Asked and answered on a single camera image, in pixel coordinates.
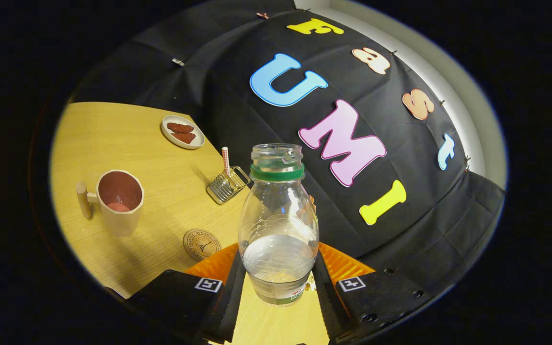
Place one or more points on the brown meat piece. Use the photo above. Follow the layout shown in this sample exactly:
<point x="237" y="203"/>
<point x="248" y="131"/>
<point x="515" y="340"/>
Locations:
<point x="180" y="127"/>
<point x="185" y="138"/>

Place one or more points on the black backdrop cloth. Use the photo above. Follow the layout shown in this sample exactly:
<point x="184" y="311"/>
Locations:
<point x="237" y="110"/>

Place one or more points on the red striped straw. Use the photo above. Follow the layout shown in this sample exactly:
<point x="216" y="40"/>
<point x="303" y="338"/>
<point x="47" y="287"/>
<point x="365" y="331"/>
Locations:
<point x="225" y="160"/>

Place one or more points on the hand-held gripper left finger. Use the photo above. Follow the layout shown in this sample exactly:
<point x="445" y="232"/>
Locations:
<point x="230" y="306"/>

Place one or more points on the white round plate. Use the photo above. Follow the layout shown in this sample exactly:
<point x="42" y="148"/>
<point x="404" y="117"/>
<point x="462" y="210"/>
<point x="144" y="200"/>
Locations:
<point x="199" y="141"/>

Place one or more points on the wooden table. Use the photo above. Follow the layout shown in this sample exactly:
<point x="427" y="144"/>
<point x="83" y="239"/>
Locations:
<point x="113" y="134"/>

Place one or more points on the red cloth clip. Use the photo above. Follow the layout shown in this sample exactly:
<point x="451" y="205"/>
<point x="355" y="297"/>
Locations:
<point x="262" y="16"/>

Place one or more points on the round cork coaster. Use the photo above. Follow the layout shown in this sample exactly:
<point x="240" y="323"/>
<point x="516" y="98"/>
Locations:
<point x="201" y="244"/>

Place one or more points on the silver cloth clip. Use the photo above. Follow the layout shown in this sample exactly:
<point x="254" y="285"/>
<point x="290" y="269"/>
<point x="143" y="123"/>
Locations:
<point x="178" y="62"/>

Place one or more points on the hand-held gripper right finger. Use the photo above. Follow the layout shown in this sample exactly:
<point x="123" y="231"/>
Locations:
<point x="326" y="306"/>

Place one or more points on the clear plastic juice bottle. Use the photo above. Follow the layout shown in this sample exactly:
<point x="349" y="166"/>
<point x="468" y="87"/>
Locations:
<point x="278" y="225"/>

